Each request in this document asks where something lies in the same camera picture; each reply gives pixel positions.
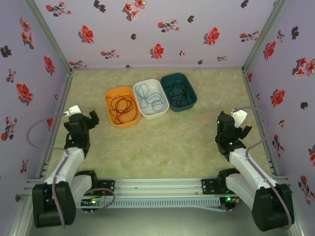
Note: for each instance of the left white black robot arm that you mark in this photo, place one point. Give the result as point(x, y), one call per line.
point(66, 164)

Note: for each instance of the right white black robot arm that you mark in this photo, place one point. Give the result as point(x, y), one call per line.
point(251, 169)

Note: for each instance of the orange plastic bin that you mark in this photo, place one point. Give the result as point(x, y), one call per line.
point(121, 91)

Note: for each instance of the white plastic bin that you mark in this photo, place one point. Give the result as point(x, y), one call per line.
point(155, 84)

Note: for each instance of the teal plastic bin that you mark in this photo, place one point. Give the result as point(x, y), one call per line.
point(165, 79)

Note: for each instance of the grey metal sheet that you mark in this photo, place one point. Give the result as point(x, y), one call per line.
point(157, 223)

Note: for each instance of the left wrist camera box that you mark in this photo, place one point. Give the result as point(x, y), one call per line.
point(73, 110)

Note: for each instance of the aluminium side rail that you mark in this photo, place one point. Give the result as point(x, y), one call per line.
point(247, 83)
point(63, 96)

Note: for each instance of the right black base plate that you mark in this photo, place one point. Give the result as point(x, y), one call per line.
point(209, 186)

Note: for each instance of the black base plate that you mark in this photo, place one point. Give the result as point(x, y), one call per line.
point(108, 188)
point(209, 186)

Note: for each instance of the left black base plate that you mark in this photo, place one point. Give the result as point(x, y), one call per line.
point(108, 188)

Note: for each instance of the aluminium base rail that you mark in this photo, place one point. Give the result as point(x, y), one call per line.
point(157, 186)

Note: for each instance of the aluminium corner post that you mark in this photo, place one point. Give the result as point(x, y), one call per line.
point(50, 37)
point(262, 37)

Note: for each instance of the aluminium lower frame bar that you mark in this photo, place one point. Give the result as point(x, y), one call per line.
point(299, 229)
point(17, 228)

